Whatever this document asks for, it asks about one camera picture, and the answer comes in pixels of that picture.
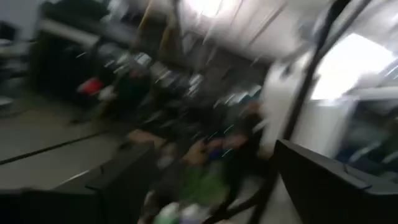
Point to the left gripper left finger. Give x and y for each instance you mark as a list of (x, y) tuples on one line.
[(118, 193)]

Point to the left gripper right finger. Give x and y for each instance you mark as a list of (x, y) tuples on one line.
[(326, 193)]

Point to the green paint bottle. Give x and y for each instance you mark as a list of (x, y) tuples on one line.
[(202, 186)]

